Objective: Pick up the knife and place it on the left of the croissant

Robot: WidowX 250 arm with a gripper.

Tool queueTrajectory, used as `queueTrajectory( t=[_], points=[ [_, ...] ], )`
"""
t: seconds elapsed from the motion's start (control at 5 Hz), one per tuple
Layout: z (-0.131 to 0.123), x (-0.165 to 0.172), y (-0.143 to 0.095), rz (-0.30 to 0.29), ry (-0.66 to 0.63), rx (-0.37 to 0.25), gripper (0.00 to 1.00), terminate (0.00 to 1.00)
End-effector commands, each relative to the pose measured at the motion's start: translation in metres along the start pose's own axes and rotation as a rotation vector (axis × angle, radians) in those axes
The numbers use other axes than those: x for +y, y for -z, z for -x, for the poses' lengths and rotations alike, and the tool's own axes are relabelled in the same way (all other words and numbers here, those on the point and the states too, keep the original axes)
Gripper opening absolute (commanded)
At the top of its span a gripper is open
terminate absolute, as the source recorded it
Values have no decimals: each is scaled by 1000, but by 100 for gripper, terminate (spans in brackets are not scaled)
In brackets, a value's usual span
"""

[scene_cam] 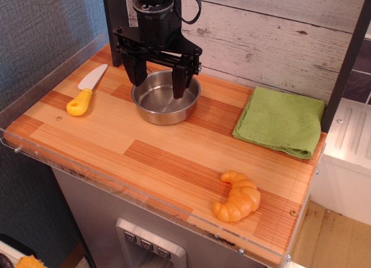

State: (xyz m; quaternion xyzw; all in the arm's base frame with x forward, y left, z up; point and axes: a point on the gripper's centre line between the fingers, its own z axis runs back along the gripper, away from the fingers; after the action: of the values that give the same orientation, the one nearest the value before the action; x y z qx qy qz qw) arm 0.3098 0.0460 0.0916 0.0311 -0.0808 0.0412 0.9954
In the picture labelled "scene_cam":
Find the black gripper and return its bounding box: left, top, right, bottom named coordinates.
left=114, top=0, right=202, bottom=99

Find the yellow handled toy knife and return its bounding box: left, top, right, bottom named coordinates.
left=66, top=64, right=108, bottom=117

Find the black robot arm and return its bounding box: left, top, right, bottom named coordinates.
left=114, top=0, right=202, bottom=99

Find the orange toy croissant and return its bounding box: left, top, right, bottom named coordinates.
left=213, top=171, right=261, bottom=222

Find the steel pan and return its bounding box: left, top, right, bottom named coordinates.
left=131, top=70, right=201, bottom=125

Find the green folded cloth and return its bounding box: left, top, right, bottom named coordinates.
left=232, top=86, right=326, bottom=160

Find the silver toy fridge cabinet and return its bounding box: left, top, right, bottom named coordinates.
left=52, top=168, right=262, bottom=267

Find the dispenser panel with buttons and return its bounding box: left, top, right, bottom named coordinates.
left=115, top=218, right=187, bottom=267

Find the white toy sink unit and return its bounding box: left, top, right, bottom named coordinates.
left=310, top=99, right=370, bottom=224

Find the orange object bottom left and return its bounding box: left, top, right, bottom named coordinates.
left=15, top=255, right=45, bottom=268

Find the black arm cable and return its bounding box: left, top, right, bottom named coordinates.
left=173, top=0, right=203, bottom=25

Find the black left frame post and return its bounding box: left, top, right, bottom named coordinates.
left=103, top=0, right=129, bottom=67

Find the black frame post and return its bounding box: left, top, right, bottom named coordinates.
left=321, top=0, right=370, bottom=133
left=103, top=0, right=129, bottom=67

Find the black right frame post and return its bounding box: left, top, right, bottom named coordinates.
left=321, top=0, right=370, bottom=133

